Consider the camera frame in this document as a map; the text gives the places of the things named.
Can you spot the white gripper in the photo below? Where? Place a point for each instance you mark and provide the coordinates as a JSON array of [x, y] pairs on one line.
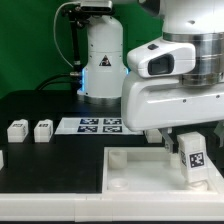
[[163, 102]]

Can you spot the white square tabletop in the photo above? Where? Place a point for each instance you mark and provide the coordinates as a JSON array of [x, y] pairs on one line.
[[144, 170]]

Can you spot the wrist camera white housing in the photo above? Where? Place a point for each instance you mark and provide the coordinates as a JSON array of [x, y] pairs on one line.
[[161, 58]]

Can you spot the white marker base plate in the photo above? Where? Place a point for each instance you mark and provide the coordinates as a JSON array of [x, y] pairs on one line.
[[93, 126]]

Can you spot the white obstacle fence wall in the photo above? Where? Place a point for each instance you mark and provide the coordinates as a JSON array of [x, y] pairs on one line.
[[111, 207]]

